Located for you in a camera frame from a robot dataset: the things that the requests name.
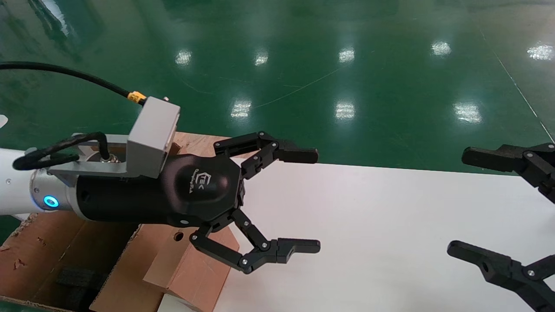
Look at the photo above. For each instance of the white plastic piece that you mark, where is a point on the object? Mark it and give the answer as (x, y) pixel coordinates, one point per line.
(2, 121)

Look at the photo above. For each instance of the large cardboard box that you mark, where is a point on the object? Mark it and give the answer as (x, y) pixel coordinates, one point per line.
(52, 251)

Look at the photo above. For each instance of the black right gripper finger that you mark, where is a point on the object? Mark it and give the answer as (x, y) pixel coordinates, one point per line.
(498, 158)
(498, 266)

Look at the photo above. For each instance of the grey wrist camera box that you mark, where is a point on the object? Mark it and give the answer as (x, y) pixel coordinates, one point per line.
(151, 138)

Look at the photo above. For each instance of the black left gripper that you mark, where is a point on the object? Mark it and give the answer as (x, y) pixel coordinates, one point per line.
(143, 195)

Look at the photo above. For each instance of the wooden board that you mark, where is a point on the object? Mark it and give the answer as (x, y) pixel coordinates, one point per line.
(195, 143)

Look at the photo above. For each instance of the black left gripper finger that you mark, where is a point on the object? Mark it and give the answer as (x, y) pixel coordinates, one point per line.
(295, 247)
(295, 155)

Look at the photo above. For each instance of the black foam block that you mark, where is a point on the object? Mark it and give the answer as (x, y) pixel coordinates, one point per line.
(80, 286)

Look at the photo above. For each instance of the small cardboard box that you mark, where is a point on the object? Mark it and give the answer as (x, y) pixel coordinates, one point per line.
(195, 273)

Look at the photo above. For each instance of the silver camera bracket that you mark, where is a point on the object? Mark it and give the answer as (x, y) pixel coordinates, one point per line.
(86, 158)

